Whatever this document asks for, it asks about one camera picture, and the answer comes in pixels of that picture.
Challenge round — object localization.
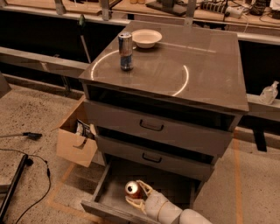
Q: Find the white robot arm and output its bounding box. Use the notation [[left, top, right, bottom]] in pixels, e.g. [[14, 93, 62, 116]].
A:
[[124, 180, 213, 224]]

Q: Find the green-handled tool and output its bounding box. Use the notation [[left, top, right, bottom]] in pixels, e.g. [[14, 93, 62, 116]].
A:
[[78, 14, 91, 63]]

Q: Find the cardboard box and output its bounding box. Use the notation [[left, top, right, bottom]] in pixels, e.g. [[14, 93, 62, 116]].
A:
[[56, 96, 103, 167]]

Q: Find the clear plastic bottle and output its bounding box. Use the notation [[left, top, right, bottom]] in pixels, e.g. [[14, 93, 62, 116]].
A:
[[260, 80, 279, 105]]

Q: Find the grey top drawer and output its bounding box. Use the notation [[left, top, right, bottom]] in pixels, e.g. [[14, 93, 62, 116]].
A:
[[84, 100, 232, 156]]

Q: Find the black bar on floor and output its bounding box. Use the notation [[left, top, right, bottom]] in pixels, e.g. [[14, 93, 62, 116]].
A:
[[0, 154, 29, 224]]

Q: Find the silver blue energy can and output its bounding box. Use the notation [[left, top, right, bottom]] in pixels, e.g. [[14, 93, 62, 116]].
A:
[[118, 31, 133, 71]]

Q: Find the white bowl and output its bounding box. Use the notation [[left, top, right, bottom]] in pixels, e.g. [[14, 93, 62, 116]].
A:
[[132, 29, 162, 49]]

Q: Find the black cable on floor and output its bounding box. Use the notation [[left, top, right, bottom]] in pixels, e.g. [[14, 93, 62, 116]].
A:
[[0, 148, 53, 224]]

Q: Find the orange soda can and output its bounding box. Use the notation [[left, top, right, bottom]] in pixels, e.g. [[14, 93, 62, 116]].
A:
[[125, 180, 143, 199]]

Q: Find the power strip on bench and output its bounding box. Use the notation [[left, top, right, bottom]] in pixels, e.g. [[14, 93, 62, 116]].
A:
[[200, 2, 243, 18]]

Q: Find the grey middle drawer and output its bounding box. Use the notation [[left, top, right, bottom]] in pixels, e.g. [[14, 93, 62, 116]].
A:
[[96, 135, 213, 182]]

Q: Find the grey open bottom drawer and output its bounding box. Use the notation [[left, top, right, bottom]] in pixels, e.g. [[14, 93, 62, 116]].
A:
[[81, 157, 200, 224]]

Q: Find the grey drawer cabinet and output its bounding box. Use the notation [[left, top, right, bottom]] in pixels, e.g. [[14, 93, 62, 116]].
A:
[[78, 19, 250, 224]]

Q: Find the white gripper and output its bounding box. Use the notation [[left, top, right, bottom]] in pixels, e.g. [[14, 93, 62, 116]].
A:
[[125, 180, 169, 221]]

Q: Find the black-tipped tool on floor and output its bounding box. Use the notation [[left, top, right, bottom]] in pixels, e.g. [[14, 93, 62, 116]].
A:
[[0, 132, 43, 140]]

